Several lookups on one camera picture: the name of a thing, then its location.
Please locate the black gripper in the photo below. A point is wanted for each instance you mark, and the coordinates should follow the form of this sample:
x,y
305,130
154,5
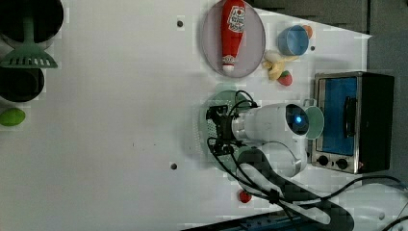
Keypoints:
x,y
224,142

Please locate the green plastic strainer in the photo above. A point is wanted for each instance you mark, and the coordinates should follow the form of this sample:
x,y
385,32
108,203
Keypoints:
x,y
237,101

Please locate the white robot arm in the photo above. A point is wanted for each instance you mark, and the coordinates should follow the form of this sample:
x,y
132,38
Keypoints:
x,y
261,148

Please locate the small red strawberry toy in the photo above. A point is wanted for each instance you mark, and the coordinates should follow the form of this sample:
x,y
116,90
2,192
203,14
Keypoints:
x,y
244,197

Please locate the yellow banana toy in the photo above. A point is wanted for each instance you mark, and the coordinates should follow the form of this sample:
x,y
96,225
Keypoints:
x,y
275,63

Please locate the green cup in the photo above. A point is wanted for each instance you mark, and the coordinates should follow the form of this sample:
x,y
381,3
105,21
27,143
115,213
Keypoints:
x,y
316,118

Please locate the grey round plate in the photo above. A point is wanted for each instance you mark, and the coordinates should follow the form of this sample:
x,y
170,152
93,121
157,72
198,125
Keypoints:
x,y
252,48

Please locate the blue bowl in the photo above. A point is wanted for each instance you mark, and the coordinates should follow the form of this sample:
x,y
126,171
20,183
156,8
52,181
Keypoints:
x,y
293,41

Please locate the red ketchup bottle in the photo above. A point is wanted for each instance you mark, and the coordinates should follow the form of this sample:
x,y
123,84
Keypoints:
x,y
232,29

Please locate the black toaster oven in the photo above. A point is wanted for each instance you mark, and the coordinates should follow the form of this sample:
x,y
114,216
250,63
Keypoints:
x,y
358,118

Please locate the orange fruit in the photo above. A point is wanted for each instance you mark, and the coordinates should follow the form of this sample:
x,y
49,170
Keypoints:
x,y
308,30

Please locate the green lime toy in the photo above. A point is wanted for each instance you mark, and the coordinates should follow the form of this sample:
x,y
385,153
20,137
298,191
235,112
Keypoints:
x,y
12,117

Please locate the green slotted spatula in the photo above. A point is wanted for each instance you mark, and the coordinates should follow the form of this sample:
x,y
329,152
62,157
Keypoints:
x,y
28,54

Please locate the black cylinder holder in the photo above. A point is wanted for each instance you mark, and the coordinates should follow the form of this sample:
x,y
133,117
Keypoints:
x,y
48,19
21,84

